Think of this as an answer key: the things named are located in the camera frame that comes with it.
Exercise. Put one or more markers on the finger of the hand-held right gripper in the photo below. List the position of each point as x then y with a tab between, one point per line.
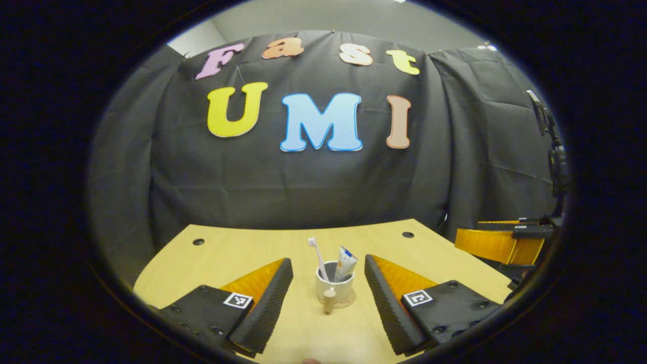
495	245
505	223

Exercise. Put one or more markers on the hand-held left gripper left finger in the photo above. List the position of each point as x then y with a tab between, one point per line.
268	308

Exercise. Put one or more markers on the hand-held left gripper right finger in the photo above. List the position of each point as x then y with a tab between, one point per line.
386	308

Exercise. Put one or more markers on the round wooden coaster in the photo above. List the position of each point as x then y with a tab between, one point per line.
350	303

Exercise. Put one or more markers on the white cup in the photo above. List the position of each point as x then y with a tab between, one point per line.
341	292

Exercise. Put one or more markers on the white toothpaste tube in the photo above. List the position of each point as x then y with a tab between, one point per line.
345	263

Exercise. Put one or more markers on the pink toothbrush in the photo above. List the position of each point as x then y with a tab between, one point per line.
318	258

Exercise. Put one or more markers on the wooden desktop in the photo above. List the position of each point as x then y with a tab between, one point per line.
242	253

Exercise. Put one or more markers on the black backdrop cloth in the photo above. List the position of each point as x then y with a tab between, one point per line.
303	187

